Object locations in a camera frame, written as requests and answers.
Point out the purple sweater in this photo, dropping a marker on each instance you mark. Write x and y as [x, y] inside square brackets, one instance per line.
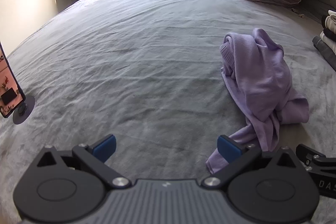
[257, 77]

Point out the round dark phone stand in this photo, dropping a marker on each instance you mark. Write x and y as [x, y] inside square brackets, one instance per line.
[27, 111]

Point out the folded grey garment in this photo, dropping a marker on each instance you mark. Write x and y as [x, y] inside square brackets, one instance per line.
[324, 52]

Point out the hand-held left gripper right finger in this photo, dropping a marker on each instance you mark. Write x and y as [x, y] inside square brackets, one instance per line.
[227, 149]

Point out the folded black garment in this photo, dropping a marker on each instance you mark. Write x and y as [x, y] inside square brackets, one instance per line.
[328, 33]

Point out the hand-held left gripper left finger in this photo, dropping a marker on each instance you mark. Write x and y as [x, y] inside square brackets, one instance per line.
[105, 147]

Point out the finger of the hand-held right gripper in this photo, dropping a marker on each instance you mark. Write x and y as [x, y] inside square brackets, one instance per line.
[307, 153]

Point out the smartphone with lit screen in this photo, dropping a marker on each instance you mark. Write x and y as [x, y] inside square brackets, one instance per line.
[8, 87]

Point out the folded beige garment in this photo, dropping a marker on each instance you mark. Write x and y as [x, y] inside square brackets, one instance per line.
[331, 23]

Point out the folded white ribbed garment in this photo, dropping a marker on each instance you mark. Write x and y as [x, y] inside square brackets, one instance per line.
[332, 13]

